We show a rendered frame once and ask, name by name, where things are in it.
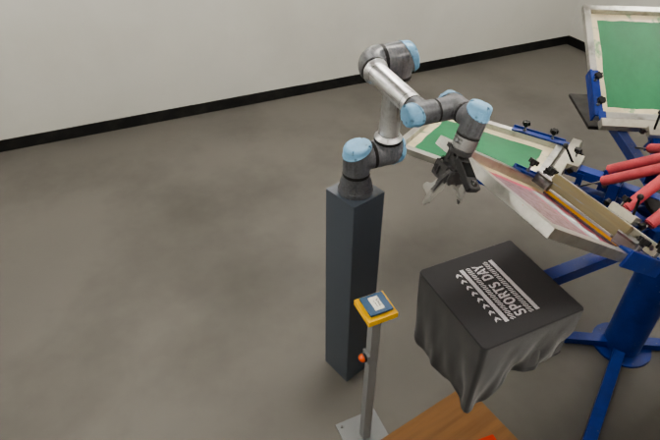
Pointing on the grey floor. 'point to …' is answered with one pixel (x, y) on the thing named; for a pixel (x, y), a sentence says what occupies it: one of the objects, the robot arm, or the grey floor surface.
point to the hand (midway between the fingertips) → (442, 205)
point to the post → (358, 425)
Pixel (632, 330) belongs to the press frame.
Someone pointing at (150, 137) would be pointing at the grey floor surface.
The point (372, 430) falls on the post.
